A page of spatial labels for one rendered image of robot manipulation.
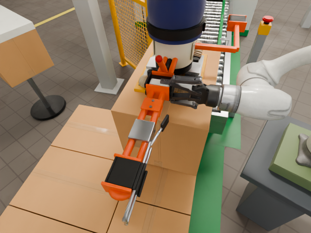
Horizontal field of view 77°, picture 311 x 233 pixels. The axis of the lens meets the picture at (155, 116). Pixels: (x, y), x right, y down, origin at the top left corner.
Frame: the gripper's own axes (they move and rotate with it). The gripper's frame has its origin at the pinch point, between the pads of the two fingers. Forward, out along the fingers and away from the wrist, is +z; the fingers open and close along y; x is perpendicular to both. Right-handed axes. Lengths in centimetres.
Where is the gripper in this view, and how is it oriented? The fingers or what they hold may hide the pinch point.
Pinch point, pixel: (159, 88)
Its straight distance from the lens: 70.1
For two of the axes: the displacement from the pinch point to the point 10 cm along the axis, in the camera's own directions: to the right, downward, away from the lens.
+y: 0.4, 6.4, 7.6
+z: -9.6, -1.8, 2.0
